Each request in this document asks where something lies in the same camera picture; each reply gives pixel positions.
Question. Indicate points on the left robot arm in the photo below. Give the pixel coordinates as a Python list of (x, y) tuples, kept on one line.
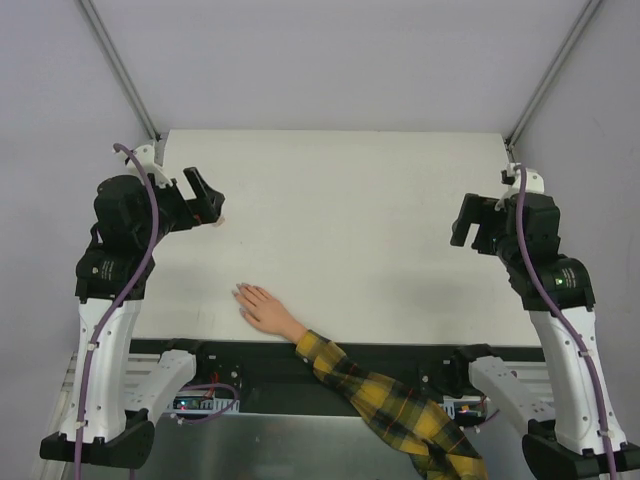
[(103, 425)]

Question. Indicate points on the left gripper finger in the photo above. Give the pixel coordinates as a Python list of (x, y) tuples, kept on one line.
[(198, 185), (208, 211)]

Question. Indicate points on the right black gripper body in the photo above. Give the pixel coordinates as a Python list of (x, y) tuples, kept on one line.
[(484, 226)]

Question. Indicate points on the left aluminium frame post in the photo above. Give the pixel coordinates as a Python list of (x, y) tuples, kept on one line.
[(117, 67)]

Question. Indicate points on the green circuit board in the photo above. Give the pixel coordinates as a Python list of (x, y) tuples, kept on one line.
[(193, 403)]

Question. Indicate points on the yellow plaid sleeve forearm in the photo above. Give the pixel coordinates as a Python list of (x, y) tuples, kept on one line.
[(401, 416)]

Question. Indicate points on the right aluminium frame post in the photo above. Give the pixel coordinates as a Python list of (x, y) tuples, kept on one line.
[(572, 38)]

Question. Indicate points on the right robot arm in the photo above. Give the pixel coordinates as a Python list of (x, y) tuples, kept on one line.
[(578, 436)]

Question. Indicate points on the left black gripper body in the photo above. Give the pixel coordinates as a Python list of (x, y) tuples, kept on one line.
[(187, 209)]

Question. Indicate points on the aluminium frame post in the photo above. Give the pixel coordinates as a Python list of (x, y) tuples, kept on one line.
[(572, 38), (117, 67)]

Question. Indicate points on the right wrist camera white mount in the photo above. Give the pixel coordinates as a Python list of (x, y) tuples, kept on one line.
[(515, 176)]

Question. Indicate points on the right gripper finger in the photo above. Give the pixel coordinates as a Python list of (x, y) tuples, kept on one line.
[(476, 209), (460, 229)]

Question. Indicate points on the glitter nail polish bottle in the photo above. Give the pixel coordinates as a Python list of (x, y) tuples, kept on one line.
[(219, 222)]

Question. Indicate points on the mannequin hand with painted nails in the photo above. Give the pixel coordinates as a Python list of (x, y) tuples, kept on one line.
[(267, 314)]

